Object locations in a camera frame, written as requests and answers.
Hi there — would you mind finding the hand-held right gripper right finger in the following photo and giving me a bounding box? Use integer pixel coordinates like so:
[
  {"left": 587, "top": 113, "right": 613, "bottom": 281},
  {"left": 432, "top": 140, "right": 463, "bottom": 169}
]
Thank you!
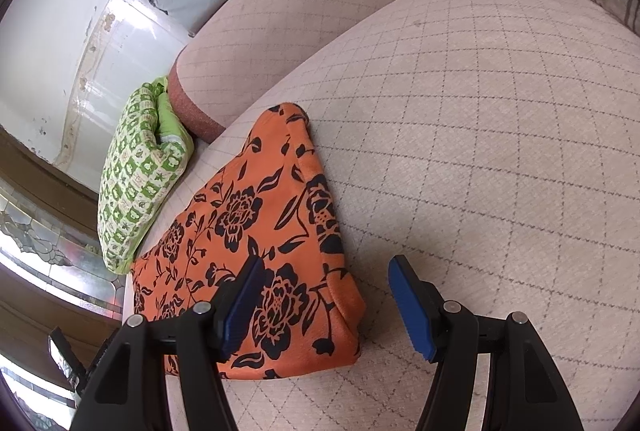
[{"left": 387, "top": 255, "right": 586, "bottom": 431}]

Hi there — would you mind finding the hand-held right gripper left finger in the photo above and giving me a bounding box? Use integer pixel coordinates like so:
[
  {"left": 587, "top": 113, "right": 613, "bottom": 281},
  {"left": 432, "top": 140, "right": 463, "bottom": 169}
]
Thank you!
[{"left": 70, "top": 256, "right": 266, "bottom": 431}]

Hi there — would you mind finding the orange floral cloth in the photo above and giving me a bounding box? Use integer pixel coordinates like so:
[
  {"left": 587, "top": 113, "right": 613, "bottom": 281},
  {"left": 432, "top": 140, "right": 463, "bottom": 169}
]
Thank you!
[{"left": 131, "top": 103, "right": 366, "bottom": 382}]

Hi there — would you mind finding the green checkered pillow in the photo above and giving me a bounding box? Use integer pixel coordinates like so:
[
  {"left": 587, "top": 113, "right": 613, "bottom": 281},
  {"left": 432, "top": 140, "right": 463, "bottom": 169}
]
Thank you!
[{"left": 97, "top": 76, "right": 196, "bottom": 276}]

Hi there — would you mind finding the pink quilted sofa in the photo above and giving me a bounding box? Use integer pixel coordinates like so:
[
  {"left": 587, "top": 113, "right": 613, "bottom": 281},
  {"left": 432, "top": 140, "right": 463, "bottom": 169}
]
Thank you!
[{"left": 122, "top": 0, "right": 640, "bottom": 431}]

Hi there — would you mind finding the black ribbed object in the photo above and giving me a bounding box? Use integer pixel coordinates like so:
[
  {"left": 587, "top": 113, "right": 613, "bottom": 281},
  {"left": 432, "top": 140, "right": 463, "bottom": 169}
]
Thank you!
[{"left": 48, "top": 326, "right": 85, "bottom": 393}]

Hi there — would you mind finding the patterned glass pane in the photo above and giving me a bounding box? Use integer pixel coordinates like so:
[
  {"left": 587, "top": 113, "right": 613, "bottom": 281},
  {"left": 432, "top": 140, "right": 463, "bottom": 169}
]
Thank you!
[{"left": 0, "top": 191, "right": 127, "bottom": 312}]

